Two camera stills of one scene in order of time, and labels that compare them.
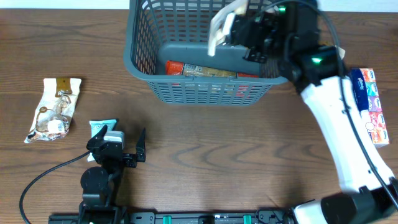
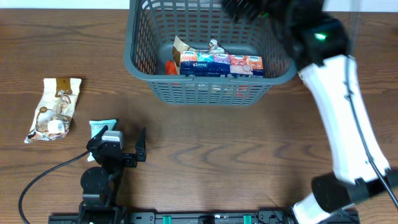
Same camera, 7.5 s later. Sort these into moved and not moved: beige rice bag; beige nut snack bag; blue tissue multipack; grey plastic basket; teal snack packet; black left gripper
Moved: blue tissue multipack; beige rice bag
Not moved: grey plastic basket; teal snack packet; black left gripper; beige nut snack bag
